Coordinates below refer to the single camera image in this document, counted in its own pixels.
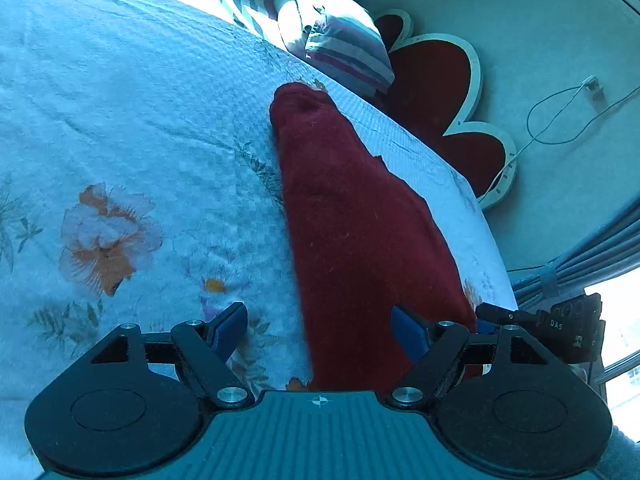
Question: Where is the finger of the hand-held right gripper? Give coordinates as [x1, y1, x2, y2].
[474, 303, 540, 336]

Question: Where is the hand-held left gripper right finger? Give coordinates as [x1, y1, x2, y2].
[387, 304, 550, 407]

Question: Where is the white cable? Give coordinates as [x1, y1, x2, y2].
[479, 76, 640, 202]

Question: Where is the dark red knit sweater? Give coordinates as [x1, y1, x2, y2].
[269, 81, 484, 392]

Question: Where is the bright side window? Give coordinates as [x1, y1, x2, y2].
[582, 270, 640, 413]

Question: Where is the grey pleated curtain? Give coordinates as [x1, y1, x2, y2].
[509, 204, 640, 312]

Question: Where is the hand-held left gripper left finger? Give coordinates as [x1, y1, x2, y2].
[91, 301, 255, 408]

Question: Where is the red heart-shaped headboard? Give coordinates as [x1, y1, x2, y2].
[372, 9, 519, 211]

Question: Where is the striped pillow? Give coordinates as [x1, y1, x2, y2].
[295, 0, 396, 97]

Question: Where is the white wall socket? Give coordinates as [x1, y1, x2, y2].
[582, 75, 606, 102]

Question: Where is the floral white bedspread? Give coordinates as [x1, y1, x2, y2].
[0, 0, 519, 480]

